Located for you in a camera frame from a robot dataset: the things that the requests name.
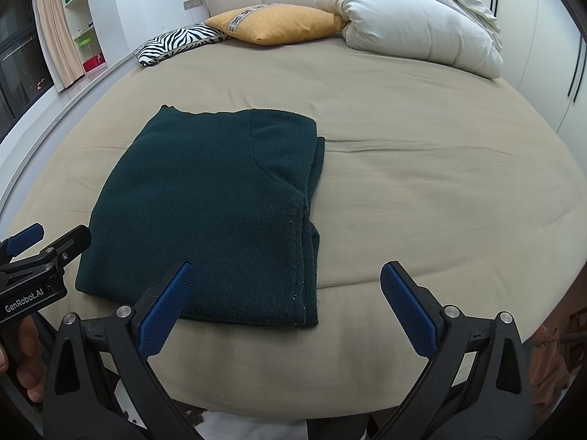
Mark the white curved bed surround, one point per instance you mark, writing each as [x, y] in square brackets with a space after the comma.
[59, 119]

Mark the white shelf unit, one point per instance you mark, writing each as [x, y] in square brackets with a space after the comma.
[85, 13]

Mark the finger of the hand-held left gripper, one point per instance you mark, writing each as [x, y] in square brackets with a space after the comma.
[69, 243]
[25, 238]

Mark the dark window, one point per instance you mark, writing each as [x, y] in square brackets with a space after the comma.
[20, 55]

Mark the green plastic item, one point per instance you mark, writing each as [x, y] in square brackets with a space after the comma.
[84, 42]

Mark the beige curtain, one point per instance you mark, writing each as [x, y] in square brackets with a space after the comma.
[57, 32]

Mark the white wardrobe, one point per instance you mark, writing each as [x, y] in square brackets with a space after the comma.
[532, 32]

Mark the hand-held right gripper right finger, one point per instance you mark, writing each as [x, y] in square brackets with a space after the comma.
[412, 311]

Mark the dark green sweater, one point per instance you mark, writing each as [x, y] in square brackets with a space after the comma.
[197, 201]

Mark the red box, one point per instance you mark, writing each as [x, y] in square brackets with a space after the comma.
[93, 63]

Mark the brown cloth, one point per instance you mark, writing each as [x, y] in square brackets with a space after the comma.
[550, 366]

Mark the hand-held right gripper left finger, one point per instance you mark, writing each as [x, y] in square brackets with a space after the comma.
[167, 311]

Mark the grey wall socket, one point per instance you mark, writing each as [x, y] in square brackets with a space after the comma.
[193, 3]

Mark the white duvet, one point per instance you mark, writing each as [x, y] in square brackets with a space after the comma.
[403, 23]

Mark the zebra striped pillow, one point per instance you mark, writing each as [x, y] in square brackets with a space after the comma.
[176, 42]

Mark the round beige bed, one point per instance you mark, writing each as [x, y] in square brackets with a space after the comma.
[412, 192]

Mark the person's left hand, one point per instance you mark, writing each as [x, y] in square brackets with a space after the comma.
[33, 357]

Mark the yellow pillow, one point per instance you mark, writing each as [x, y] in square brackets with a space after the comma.
[284, 25]

